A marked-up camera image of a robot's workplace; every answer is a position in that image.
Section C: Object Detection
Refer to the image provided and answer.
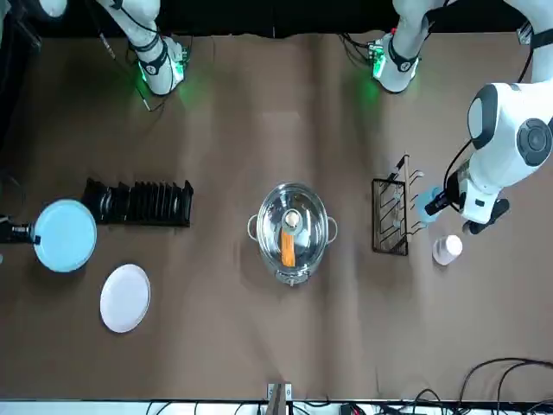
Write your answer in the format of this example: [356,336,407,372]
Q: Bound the stainless steel pot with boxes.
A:
[247,182,339,287]

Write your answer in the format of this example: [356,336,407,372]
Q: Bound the aluminium camera post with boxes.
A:
[266,382,293,415]

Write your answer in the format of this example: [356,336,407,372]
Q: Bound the black left wrist camera bracket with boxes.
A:
[462,199,511,237]

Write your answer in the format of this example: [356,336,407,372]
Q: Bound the pale pink cup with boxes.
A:
[432,234,463,265]

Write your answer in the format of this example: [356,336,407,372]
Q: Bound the black slotted drying rack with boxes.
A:
[80,176,194,228]

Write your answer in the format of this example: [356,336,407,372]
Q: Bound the orange carrot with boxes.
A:
[280,231,297,268]

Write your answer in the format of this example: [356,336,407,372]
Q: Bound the white round plate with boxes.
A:
[99,263,152,334]

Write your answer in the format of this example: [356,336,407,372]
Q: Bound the black left arm base cable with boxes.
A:
[340,32,375,61]

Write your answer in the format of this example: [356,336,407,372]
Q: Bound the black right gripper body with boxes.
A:
[0,214,31,244]

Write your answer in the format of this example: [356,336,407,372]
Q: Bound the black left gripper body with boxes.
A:
[444,170,468,214]

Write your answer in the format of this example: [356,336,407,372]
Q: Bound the black wire cup holder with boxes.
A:
[371,150,427,256]

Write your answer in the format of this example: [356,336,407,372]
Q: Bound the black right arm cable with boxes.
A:
[97,32,153,112]

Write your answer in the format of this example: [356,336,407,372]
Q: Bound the light blue cup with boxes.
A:
[415,186,442,227]

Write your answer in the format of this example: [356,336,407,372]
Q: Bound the light blue round plate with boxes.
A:
[33,198,99,273]

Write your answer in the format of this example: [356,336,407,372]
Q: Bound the glass pot lid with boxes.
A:
[257,182,329,274]

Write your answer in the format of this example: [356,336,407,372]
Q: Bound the metal frame rail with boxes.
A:
[12,12,42,49]

